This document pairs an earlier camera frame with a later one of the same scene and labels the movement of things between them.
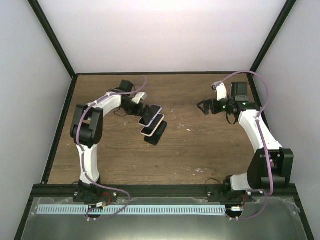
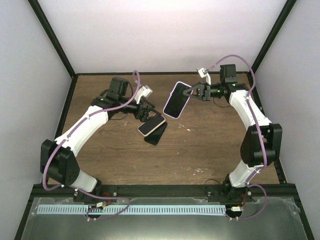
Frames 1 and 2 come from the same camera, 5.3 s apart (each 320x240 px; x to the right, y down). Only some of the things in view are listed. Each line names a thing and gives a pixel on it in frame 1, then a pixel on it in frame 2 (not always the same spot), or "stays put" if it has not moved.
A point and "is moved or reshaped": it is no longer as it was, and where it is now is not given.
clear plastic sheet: x=264 y=218 stays put
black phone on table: x=155 y=139 stays put
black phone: x=146 y=120 is moved or reshaped
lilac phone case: x=146 y=120 is moved or reshaped
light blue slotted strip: x=134 y=209 stays put
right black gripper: x=207 y=107 -> x=203 y=93
